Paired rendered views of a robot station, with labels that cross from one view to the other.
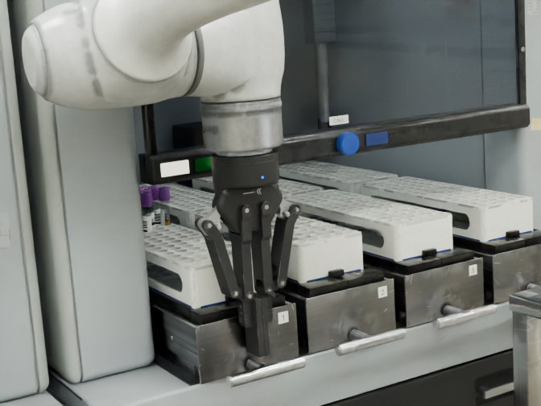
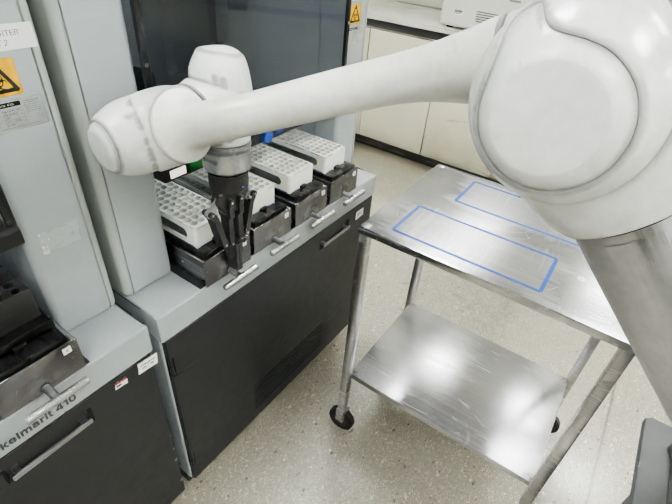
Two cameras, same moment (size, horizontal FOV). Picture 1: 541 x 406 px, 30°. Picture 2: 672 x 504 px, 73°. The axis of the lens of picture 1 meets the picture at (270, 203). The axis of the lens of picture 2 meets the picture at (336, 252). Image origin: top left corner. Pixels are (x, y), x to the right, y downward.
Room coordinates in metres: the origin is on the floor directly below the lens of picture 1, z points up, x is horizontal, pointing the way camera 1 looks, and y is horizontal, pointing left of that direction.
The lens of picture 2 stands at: (0.34, 0.19, 1.40)
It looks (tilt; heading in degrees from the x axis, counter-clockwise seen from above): 37 degrees down; 332
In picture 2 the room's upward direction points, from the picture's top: 5 degrees clockwise
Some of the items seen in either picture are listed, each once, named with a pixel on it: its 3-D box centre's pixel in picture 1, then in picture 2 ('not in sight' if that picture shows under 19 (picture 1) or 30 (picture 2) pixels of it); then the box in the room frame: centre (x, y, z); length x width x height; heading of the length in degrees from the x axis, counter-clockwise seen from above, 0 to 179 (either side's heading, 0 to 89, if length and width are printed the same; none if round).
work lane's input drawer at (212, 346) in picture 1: (139, 283); (136, 206); (1.42, 0.20, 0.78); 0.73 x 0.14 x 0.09; 30
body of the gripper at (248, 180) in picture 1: (246, 191); (229, 189); (1.12, 0.03, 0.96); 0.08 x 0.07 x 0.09; 120
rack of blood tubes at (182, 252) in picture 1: (176, 263); (169, 207); (1.30, 0.13, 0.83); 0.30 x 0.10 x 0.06; 30
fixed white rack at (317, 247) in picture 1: (273, 243); (217, 182); (1.38, 0.00, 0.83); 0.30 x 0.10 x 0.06; 30
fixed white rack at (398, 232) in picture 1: (361, 225); (259, 163); (1.46, -0.13, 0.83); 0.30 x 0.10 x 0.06; 30
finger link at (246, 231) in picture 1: (241, 251); (227, 221); (1.12, 0.04, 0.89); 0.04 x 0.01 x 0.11; 30
